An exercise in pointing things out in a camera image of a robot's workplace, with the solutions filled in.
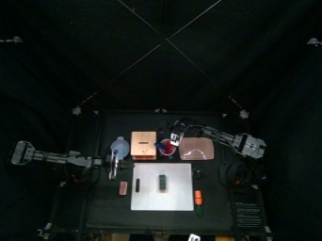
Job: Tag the toy sushi roll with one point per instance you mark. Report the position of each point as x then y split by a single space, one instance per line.
161 182

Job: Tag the red plastic cup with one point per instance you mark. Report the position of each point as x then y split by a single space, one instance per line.
167 150

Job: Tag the grey blue bowl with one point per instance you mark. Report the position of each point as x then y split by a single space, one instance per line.
119 147

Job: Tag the small flat black piece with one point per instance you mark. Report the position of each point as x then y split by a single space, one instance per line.
137 185

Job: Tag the wooden box with red drawer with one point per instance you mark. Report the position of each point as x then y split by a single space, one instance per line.
143 145

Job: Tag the white cutting board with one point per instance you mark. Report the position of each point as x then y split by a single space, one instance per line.
175 191

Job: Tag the orange toy carrot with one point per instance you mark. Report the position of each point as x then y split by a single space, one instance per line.
197 199

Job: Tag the black printed label sheet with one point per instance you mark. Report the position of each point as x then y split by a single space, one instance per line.
247 215

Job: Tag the metal frame clamp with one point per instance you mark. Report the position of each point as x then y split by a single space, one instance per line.
159 110
76 110
14 40
312 41
243 114

